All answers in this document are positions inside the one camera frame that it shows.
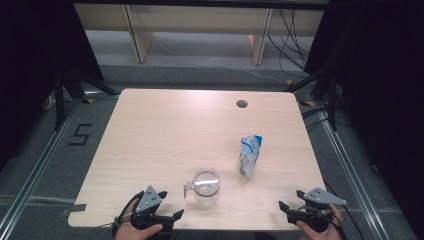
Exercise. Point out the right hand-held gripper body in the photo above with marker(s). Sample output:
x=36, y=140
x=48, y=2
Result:
x=321, y=197

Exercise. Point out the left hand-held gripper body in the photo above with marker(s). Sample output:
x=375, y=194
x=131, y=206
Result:
x=148, y=200

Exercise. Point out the blue white milk carton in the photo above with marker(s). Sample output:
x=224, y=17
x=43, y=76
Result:
x=249, y=155

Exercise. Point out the person's left hand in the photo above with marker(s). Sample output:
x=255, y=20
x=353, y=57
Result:
x=136, y=234

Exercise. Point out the person's right hand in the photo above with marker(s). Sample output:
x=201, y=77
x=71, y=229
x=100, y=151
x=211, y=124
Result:
x=320, y=236

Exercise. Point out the grey tape strip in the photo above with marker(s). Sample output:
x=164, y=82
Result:
x=75, y=208

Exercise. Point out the yellow and black tape piece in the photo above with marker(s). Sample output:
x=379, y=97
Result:
x=307, y=103
x=289, y=82
x=88, y=100

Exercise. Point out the black metal stand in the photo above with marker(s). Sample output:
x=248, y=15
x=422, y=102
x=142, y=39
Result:
x=60, y=100
x=331, y=100

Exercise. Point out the dark curtain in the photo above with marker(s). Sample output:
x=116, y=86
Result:
x=33, y=66
x=383, y=83

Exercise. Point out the pale wooden shelf unit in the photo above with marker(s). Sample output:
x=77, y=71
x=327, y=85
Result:
x=200, y=18

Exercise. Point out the metal floor rail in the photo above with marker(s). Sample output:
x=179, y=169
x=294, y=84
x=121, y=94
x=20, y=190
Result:
x=350, y=180
x=36, y=170

